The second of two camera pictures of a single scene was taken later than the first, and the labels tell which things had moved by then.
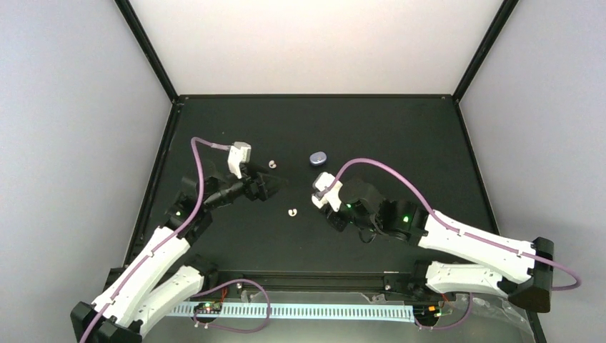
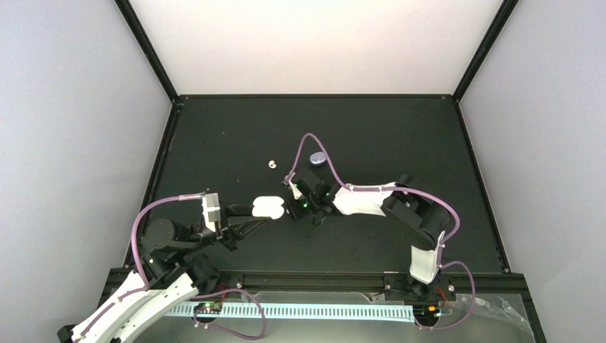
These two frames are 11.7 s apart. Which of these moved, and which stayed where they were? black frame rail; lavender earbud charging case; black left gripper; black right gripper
Moved: black left gripper; black right gripper
Stayed: black frame rail; lavender earbud charging case
